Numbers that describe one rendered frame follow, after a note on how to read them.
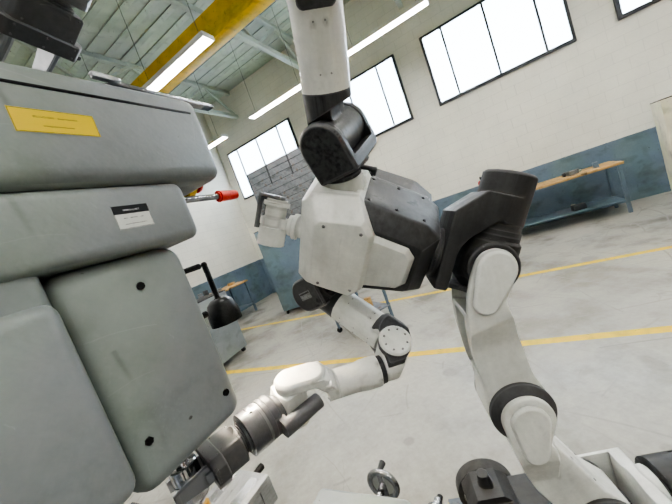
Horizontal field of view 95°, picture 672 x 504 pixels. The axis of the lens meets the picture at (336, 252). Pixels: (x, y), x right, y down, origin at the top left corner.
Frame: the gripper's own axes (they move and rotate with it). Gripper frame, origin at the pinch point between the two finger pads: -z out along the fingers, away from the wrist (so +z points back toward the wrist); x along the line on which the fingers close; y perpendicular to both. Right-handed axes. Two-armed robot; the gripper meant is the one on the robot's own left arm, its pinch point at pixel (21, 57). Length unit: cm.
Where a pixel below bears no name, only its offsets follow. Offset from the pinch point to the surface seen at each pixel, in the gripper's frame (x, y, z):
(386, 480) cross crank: 51, -115, -55
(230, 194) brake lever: 20.3, -28.7, -2.2
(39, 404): -17.6, -41.8, -19.4
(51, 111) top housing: -6.1, -15.6, 0.3
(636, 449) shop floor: 122, -226, -1
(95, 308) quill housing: -8.5, -35.5, -15.6
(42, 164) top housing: -9.3, -21.1, -3.9
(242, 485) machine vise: 19, -73, -57
